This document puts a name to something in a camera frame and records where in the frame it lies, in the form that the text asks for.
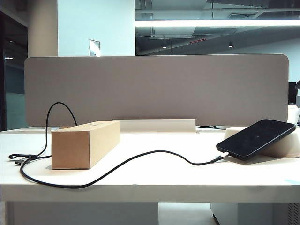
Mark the black smartphone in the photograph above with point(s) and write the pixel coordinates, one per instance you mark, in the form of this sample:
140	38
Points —
253	140

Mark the grey-brown fabric desk divider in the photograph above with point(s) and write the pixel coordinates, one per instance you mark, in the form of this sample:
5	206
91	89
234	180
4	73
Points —
164	89

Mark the red illuminated ceiling sign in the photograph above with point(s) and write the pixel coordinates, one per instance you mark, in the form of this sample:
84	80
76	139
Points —
197	41

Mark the brown cardboard box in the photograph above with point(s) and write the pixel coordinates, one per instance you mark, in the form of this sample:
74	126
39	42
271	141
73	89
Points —
70	152

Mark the white desk support panel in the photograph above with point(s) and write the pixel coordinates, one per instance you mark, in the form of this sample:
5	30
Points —
82	214

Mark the beige pulp paper tray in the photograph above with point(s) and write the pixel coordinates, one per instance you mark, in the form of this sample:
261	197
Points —
288	147

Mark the white rounded appliance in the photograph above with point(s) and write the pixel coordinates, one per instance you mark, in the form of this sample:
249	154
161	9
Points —
294	114

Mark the black monitor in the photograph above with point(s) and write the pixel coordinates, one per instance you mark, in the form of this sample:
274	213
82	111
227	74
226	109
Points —
293	91

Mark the white under-desk cabinet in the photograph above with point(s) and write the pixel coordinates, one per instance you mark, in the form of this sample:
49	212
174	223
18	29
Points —
253	214

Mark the framed wall poster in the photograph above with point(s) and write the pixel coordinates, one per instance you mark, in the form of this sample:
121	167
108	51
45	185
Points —
94	48

